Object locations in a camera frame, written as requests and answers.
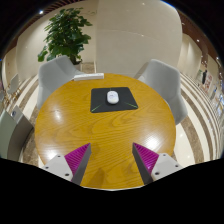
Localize black square mouse pad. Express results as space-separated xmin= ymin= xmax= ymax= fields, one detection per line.
xmin=90 ymin=86 xmax=139 ymax=114

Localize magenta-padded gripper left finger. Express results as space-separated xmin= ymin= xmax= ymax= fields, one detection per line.
xmin=41 ymin=143 xmax=92 ymax=186

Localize white chair with wooden legs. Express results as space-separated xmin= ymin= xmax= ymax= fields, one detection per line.
xmin=7 ymin=73 xmax=20 ymax=96

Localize green potted plant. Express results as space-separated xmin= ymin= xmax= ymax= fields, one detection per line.
xmin=37 ymin=8 xmax=93 ymax=66

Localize white power strip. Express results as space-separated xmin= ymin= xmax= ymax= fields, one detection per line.
xmin=73 ymin=72 xmax=105 ymax=82

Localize grey upholstered armchair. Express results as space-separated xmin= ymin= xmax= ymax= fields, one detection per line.
xmin=134 ymin=58 xmax=189 ymax=126
xmin=36 ymin=55 xmax=86 ymax=111

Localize white cartoon-print computer mouse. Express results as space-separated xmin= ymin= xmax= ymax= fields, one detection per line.
xmin=106 ymin=90 xmax=120 ymax=105

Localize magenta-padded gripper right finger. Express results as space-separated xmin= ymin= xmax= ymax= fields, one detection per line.
xmin=131 ymin=142 xmax=184 ymax=186

